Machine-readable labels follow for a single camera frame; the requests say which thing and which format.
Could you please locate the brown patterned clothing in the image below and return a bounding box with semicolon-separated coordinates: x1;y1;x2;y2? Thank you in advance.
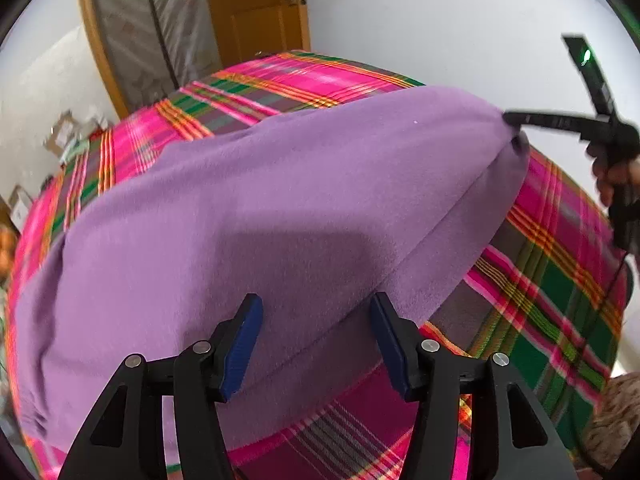
582;372;640;473

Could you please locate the purple garment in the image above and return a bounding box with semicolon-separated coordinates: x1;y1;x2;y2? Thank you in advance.
7;85;531;466

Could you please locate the orange plastic bag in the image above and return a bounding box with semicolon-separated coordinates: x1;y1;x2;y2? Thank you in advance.
0;225;18;281

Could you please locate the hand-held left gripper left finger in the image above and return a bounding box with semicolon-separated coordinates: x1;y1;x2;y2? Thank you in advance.
57;292;264;480

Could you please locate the pink plaid blanket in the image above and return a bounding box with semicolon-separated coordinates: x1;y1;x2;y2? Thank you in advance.
2;50;631;480

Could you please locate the wooden door frame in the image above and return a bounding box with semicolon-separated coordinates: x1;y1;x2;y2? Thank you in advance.
75;0;132;118

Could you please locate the black cable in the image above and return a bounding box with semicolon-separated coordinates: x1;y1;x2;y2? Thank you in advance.
575;247;632;466

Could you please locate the plastic-wrapped mattress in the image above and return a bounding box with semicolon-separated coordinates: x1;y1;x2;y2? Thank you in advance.
87;0;223;111

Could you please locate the person's right hand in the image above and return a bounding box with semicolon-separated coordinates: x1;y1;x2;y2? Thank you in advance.
586;141;640;208

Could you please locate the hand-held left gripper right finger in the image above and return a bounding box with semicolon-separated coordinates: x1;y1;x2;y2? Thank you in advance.
369;291;576;480

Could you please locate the white box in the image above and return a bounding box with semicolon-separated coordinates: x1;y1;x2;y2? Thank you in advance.
7;185;36;226

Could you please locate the brown cardboard box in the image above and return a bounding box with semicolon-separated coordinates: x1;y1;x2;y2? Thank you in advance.
42;112;88;161

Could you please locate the brown wooden door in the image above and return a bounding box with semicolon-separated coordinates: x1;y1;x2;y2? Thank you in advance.
202;0;311;66

